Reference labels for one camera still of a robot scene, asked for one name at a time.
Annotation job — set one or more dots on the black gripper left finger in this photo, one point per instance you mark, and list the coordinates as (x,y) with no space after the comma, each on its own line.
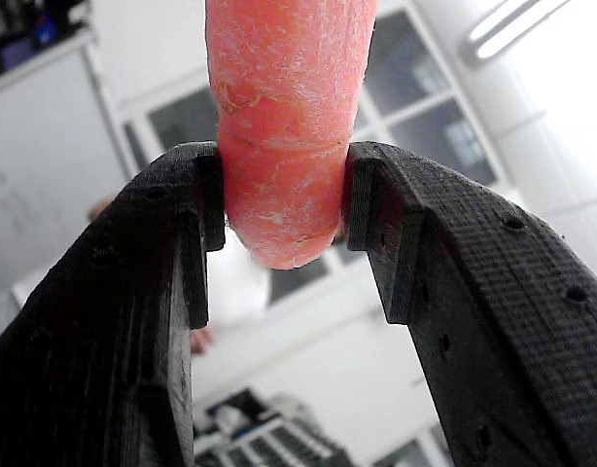
(109,316)

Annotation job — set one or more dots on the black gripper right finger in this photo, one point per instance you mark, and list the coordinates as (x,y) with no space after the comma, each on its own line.
(498,316)

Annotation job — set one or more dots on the small orange carrot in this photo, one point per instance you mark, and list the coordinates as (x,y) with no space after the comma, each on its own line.
(284,121)

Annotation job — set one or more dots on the white framed window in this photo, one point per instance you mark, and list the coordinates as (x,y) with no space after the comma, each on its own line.
(415,107)

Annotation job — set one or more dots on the ceiling tube lamp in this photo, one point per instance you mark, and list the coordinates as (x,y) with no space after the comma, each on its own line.
(507,26)

